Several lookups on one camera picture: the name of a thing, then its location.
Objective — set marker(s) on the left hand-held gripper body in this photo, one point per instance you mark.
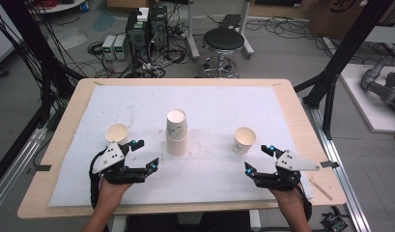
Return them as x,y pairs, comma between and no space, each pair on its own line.
108,158

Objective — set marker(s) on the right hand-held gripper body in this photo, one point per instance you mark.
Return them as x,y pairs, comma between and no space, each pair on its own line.
295,161

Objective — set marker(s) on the white floral paper cup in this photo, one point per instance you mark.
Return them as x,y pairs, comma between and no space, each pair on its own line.
116,132
244,138

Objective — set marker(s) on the stack of paper cups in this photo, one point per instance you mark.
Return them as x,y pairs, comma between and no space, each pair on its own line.
177,141

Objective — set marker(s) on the person's left hand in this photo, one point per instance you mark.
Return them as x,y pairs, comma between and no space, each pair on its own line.
114,190

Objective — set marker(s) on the person's right hand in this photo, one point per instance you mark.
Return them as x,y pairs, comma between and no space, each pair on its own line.
287,196

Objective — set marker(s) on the thin wooden stick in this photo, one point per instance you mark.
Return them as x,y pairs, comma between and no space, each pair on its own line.
320,189

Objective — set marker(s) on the person's dark trousers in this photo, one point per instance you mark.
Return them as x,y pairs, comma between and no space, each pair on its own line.
185,224

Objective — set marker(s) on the white foam mat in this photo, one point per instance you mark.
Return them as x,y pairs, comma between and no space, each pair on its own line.
211,106

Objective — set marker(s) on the green circuit board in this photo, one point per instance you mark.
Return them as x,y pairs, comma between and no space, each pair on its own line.
334,222

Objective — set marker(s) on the white floor board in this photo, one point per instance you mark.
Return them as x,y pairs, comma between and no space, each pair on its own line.
365,106

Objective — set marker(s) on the grey power supply unit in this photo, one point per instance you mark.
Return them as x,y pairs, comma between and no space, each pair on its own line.
121,46
108,46

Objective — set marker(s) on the black computer tower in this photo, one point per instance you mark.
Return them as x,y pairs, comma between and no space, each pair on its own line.
137,38
159,29

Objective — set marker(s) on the black round stool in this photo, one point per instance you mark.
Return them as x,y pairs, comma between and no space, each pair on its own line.
223,40

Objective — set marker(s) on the wooden desk white legs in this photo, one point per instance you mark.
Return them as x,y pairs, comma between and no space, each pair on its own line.
246,32
192,38

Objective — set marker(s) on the brown cardboard box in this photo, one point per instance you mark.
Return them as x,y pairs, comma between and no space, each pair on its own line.
336,16

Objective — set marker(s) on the aluminium rail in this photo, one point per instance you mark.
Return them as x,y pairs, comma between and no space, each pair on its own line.
340,180
18,161

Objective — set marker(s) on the black metal frame post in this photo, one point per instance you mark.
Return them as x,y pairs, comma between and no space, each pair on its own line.
34,48
343,54

